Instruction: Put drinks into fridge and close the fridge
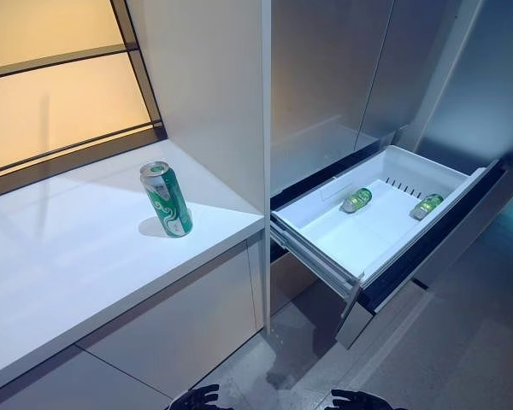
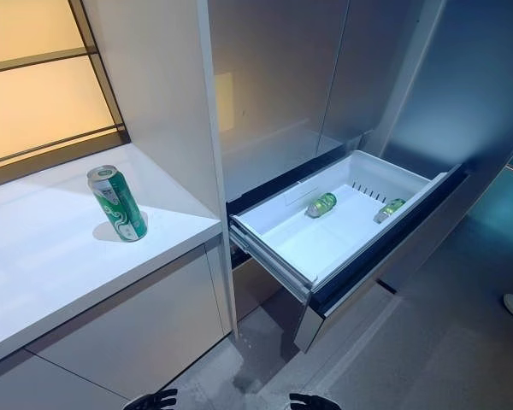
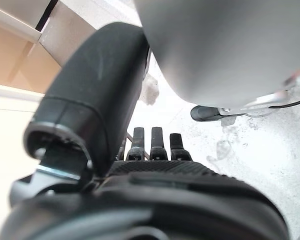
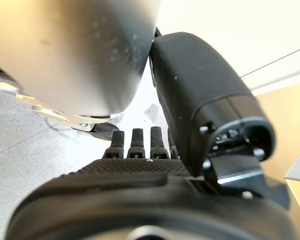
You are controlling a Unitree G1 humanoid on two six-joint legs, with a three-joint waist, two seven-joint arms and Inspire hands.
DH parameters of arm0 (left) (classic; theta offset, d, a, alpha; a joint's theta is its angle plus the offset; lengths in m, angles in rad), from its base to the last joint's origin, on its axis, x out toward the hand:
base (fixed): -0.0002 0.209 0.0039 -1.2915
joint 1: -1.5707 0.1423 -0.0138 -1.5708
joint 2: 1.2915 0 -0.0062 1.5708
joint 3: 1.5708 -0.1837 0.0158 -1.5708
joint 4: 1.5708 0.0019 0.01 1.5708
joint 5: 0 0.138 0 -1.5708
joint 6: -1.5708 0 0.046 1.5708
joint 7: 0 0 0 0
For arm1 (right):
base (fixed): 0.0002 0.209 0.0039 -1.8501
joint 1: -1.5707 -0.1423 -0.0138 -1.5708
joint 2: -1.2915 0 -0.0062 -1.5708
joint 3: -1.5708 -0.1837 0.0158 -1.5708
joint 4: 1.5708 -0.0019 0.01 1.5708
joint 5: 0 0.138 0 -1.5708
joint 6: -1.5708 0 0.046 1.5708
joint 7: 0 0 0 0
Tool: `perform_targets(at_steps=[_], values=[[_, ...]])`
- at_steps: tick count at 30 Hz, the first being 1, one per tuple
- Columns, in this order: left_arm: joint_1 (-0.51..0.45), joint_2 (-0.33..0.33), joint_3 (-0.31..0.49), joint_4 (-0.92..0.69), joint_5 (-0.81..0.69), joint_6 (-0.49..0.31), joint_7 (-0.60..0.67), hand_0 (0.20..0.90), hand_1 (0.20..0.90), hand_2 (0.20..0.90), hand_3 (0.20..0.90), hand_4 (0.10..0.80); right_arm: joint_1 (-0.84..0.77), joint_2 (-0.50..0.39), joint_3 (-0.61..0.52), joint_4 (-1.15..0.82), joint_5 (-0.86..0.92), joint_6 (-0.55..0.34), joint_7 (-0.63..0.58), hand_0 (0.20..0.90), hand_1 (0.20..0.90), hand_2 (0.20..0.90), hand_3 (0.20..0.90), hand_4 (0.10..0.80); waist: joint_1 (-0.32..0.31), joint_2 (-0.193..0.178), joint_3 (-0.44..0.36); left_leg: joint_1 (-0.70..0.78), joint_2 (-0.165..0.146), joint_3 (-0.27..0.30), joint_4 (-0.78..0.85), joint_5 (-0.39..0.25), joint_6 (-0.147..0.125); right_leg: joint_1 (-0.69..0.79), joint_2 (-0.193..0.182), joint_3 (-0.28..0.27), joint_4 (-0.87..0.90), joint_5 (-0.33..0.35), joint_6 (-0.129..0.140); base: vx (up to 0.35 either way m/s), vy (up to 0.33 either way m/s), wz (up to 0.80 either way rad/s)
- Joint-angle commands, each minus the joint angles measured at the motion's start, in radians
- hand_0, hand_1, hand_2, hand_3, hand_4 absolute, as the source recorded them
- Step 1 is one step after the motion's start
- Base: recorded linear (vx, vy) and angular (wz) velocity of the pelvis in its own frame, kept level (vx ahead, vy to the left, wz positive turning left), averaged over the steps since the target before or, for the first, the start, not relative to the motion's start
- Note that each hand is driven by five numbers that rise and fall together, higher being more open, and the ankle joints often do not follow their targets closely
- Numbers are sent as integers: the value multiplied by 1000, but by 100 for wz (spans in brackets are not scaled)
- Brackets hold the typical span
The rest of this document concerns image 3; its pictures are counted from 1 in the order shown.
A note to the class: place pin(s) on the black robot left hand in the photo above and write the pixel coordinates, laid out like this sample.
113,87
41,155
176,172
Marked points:
95,82

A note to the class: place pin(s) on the black robot left foot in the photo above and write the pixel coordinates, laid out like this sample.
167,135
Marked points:
202,113

